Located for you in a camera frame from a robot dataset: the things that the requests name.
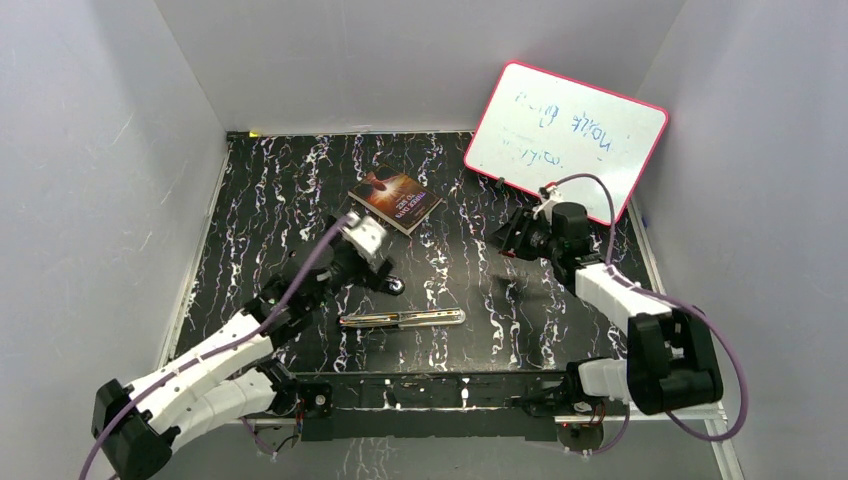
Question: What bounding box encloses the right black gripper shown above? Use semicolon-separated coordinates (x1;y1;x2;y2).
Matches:
482;206;561;261

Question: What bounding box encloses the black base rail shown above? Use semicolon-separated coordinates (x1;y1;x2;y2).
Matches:
235;367;637;444

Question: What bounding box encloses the black stapler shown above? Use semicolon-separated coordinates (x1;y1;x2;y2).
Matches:
338;308;467;329

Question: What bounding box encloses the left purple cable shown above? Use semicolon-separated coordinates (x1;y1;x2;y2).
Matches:
78;213;356;480

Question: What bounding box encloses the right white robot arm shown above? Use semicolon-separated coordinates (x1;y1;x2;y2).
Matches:
488;202;724;415

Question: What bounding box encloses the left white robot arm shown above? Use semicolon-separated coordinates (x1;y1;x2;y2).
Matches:
91;218;404;479

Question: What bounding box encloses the pink framed whiteboard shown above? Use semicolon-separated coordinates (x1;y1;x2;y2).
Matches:
464;62;669;225

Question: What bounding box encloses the purple cable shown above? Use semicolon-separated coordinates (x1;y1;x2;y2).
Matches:
553;173;750;444
78;213;356;480

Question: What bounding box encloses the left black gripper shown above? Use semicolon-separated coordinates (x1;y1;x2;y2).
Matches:
308;212;395;311

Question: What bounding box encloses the dark paperback book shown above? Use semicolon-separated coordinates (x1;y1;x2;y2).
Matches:
348;165;442;236

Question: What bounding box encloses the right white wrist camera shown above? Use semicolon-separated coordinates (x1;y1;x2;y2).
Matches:
534;183;565;220

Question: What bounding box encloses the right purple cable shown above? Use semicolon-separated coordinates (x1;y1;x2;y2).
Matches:
553;173;750;444

